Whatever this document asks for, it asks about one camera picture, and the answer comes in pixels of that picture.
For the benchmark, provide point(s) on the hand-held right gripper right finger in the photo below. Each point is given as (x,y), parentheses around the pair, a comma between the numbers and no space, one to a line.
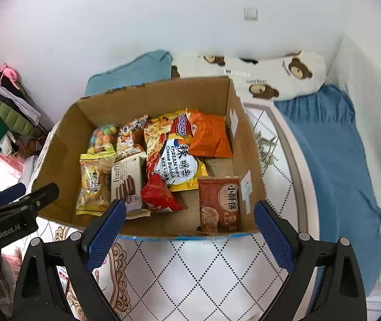
(274,234)

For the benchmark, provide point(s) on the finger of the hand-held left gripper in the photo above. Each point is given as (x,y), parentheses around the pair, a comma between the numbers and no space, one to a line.
(11,192)
(42,195)

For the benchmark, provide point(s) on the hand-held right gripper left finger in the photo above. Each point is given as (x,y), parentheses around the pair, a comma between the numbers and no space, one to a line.
(107,230)

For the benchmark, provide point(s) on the yellow pastry packet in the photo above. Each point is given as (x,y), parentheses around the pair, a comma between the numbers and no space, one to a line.
(93,184)

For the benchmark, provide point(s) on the white wafer packet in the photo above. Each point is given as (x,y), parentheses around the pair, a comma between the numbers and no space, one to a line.
(128,180)

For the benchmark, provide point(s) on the red snack packet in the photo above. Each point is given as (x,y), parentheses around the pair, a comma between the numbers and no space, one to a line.
(158,195)

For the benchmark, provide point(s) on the brown biscuit packet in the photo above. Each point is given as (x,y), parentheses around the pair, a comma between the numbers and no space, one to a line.
(219,204)

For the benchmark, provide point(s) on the blue printed cardboard box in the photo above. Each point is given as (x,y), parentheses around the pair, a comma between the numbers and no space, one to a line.
(77,133)

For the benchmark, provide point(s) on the clear bag of coloured candy balls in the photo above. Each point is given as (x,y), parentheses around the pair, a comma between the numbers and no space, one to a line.
(103,138)

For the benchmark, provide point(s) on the yellow instant noodle packet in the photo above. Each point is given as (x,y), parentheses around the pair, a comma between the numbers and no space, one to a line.
(173,153)

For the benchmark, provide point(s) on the orange panda snack packet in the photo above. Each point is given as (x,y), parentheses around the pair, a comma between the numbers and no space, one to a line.
(133,130)

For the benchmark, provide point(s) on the plain orange snack packet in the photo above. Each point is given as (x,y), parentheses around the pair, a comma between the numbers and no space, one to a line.
(210,137)

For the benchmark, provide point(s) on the clothes rack with clothes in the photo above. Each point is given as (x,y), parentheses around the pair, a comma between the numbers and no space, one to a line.
(0,120)

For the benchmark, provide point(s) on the white diamond quilted mat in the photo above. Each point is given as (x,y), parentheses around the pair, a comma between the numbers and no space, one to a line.
(194,274)

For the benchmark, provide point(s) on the blue bedsheet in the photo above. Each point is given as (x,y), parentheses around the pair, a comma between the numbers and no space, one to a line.
(327,160)

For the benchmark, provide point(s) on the pink plush toy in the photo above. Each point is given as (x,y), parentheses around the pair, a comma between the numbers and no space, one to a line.
(8,73)

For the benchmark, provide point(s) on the white waffle blanket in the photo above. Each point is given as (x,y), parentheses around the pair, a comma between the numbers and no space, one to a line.
(377,140)

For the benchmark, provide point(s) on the white bear print pillow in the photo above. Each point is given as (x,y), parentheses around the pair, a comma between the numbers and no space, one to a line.
(277,70)

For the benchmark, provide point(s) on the white wall plate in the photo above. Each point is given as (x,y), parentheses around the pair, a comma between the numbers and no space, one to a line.
(250,13)

